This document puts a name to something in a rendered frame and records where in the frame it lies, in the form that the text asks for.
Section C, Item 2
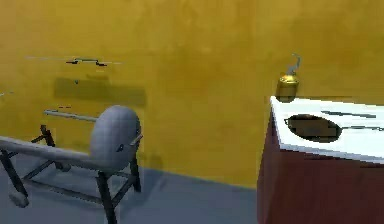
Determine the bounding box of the grey round-backed chair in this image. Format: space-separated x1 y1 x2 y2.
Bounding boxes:
89 105 144 173

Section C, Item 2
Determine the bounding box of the black frying pan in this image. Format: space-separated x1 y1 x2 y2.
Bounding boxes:
283 113 384 144

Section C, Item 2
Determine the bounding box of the dark red cabinet white top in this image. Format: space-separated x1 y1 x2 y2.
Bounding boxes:
256 95 384 224

